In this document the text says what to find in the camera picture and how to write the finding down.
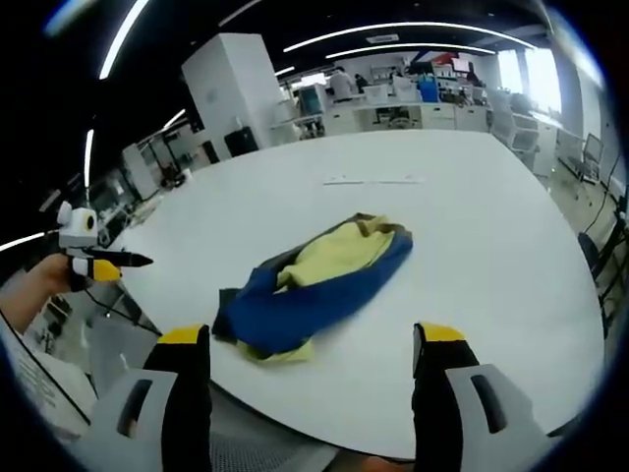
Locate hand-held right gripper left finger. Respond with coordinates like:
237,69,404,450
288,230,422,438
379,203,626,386
86,323,213,472

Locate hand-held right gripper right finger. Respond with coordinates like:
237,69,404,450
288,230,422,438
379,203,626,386
411,322,549,472

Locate blue and yellow garment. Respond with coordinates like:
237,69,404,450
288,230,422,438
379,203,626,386
210,211,415,367

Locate person's left hand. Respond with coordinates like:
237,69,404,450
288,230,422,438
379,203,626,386
34,254,76,297

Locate person's grey trousers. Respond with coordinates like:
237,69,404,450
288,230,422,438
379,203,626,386
209,385,341,472

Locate black bin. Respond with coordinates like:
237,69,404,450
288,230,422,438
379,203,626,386
224,126,260,159

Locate long ceiling light strip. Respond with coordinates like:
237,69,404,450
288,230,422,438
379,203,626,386
97,0,151,81
283,21,538,54

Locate white square column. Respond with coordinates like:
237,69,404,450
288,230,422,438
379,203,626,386
180,31,277,151

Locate black chair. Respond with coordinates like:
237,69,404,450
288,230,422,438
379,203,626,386
576,196,629,340

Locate white counter cabinets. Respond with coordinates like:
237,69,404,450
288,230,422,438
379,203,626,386
321,97,492,137

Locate blue container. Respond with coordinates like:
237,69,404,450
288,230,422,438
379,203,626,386
417,75,440,104

